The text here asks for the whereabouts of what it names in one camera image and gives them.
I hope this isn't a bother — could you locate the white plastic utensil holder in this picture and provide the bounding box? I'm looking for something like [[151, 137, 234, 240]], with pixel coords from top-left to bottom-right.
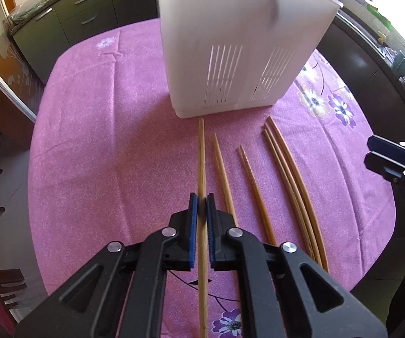
[[158, 0, 342, 118]]

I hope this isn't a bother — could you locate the pink floral tablecloth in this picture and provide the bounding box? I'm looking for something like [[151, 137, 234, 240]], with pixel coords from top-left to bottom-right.
[[29, 20, 396, 337]]

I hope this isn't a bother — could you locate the plastic bag on counter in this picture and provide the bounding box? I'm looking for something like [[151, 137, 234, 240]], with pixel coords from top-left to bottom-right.
[[7, 0, 52, 25]]

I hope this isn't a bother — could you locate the ridged wooden chopstick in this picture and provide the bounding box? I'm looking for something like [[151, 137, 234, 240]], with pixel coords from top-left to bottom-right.
[[239, 146, 278, 246]]

